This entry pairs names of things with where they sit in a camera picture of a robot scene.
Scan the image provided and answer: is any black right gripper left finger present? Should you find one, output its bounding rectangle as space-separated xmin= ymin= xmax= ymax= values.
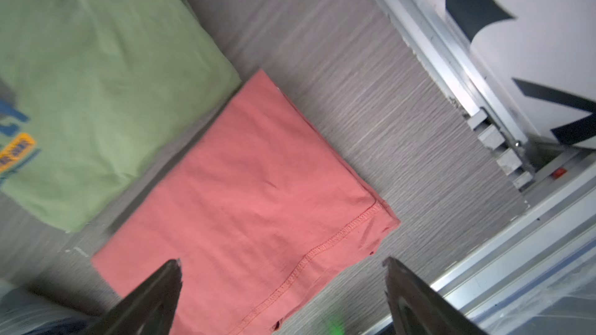
xmin=82 ymin=259 xmax=183 ymax=335

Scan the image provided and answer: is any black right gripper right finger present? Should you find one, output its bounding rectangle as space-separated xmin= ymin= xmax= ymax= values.
xmin=383 ymin=257 xmax=486 ymax=335

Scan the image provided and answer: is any red t-shirt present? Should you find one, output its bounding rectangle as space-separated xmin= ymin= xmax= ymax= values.
xmin=92 ymin=71 xmax=400 ymax=334

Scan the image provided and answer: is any green printed t-shirt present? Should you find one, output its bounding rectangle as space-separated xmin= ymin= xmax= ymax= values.
xmin=1 ymin=0 xmax=240 ymax=232

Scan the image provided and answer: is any clear plastic vacuum bag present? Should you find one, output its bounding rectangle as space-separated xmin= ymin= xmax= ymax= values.
xmin=1 ymin=280 xmax=95 ymax=334

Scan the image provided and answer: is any aluminium frame rail front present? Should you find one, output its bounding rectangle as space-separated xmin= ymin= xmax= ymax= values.
xmin=360 ymin=148 xmax=596 ymax=335

